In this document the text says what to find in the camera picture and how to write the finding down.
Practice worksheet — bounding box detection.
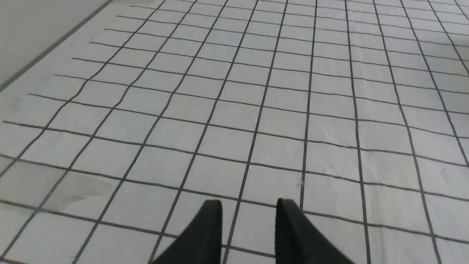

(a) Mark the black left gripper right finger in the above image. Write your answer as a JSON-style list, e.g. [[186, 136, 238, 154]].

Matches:
[[275, 198, 353, 264]]

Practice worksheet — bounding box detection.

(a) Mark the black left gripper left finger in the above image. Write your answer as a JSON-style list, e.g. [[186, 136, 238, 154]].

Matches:
[[152, 199, 223, 264]]

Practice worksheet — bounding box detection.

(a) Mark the white grid tablecloth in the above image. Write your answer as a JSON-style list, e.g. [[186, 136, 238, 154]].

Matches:
[[1, 0, 469, 264]]

